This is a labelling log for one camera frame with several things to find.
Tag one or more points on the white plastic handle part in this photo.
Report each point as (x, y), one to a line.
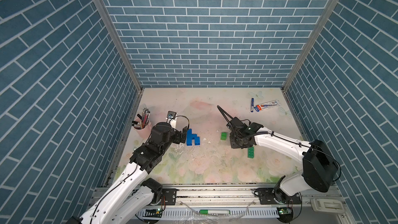
(329, 206)

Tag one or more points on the long green lego brick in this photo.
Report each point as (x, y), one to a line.
(251, 152)

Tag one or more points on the bundle of pens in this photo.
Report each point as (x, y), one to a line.
(142, 119)

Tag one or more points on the aluminium front rail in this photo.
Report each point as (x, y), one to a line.
(239, 199)

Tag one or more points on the small blue lego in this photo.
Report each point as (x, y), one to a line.
(190, 131)

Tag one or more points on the green marker on rail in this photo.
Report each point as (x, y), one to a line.
(215, 212)

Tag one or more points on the blue marker pen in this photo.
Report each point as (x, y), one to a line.
(252, 106)

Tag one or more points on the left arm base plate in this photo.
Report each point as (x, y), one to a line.
(170, 195)

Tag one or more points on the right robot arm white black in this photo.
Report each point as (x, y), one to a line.
(318, 165)

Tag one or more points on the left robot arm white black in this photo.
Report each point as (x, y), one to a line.
(133, 190)

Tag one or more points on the green lego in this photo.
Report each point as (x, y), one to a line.
(224, 136)

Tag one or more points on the long blue lego brick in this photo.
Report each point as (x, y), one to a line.
(191, 137)

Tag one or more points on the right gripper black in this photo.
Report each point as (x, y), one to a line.
(233, 145)

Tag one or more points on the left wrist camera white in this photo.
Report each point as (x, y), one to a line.
(171, 118)

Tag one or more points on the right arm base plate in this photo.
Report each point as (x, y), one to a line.
(267, 196)

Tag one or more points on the white toothpaste tube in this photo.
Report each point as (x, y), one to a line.
(267, 105)

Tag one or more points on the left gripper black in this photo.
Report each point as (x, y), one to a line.
(178, 139)

